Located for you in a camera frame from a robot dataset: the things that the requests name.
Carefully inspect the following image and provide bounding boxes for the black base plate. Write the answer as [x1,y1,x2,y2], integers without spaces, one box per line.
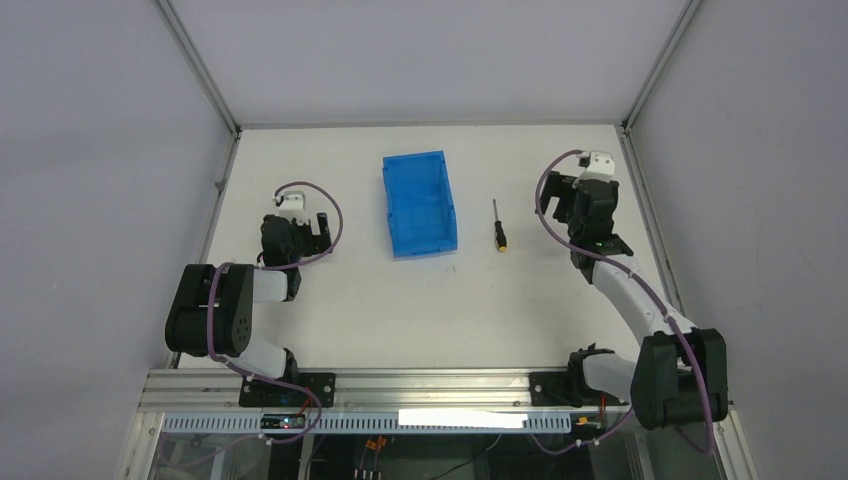
[528,370,625,408]
[238,371,337,408]

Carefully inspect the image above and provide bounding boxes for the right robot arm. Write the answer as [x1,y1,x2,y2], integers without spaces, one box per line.
[536,171,729,430]

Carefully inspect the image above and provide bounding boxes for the aluminium front rail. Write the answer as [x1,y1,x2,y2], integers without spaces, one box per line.
[137,368,735,415]

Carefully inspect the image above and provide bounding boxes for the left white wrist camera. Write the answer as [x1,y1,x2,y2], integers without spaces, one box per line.
[274,190,310,226]

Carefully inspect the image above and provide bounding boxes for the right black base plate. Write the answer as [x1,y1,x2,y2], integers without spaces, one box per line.
[528,370,625,408]

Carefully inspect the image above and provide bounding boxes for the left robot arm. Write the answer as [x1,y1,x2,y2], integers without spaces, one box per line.
[164,213,331,386]

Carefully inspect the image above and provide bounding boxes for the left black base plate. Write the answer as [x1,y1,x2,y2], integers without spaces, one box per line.
[238,371,337,408]

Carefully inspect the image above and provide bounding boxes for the green circuit board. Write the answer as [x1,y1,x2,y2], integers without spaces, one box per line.
[260,414,307,430]

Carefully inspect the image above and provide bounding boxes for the blue plastic bin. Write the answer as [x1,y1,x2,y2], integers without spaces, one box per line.
[382,151,458,259]

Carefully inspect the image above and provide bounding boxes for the white slotted cable duct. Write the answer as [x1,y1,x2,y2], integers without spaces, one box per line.
[162,409,572,435]

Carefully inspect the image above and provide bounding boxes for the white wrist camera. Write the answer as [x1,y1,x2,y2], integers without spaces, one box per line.
[274,190,310,226]
[578,150,615,182]

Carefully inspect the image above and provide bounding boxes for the black yellow screwdriver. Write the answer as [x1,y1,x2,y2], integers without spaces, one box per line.
[492,199,508,253]

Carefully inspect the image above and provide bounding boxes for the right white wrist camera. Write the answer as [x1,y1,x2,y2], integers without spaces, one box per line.
[578,150,615,182]

